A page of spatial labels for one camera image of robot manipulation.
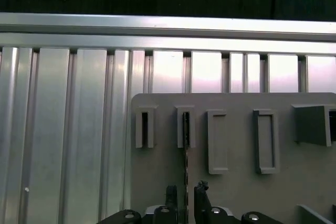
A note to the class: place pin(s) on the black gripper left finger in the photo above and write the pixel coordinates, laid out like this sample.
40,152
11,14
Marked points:
162,216

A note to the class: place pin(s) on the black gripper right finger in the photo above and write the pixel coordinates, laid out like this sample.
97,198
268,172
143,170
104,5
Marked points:
207,216

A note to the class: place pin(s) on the green RAM stick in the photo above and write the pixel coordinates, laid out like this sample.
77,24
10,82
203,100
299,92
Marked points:
187,166

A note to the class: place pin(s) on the grey parts rack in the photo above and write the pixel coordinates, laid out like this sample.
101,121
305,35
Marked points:
236,195

